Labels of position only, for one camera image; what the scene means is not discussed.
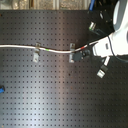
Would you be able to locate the metal bracket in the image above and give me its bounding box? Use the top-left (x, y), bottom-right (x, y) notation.
top-left (97, 56), bottom-right (110, 78)
top-left (89, 22), bottom-right (96, 31)

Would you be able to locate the right metal cable clip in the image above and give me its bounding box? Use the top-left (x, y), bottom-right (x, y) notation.
top-left (69, 43), bottom-right (75, 63)

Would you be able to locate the metal cable clip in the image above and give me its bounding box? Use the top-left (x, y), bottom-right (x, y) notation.
top-left (33, 42), bottom-right (41, 63)
top-left (69, 43), bottom-right (75, 63)

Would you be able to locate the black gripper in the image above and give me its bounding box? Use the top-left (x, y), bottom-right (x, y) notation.
top-left (75, 49), bottom-right (93, 61)

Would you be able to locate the black perforated breadboard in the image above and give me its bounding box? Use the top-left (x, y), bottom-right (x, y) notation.
top-left (0, 10), bottom-right (128, 128)

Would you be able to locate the left metal cable clip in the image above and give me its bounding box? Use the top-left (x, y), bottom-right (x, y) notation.
top-left (33, 42), bottom-right (41, 63)

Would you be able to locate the upper metal bracket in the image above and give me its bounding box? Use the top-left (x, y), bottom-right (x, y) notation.
top-left (89, 22), bottom-right (96, 31)

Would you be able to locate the lower metal bracket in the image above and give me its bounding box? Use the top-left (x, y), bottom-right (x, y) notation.
top-left (97, 56), bottom-right (110, 78)

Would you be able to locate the white cable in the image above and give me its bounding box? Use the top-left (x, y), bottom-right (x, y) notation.
top-left (0, 40), bottom-right (101, 54)

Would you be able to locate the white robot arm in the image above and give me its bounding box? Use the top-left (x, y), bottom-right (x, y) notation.
top-left (74, 0), bottom-right (128, 61)

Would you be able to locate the black device on board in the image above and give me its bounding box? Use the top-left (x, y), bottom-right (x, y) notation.
top-left (100, 11), bottom-right (112, 23)

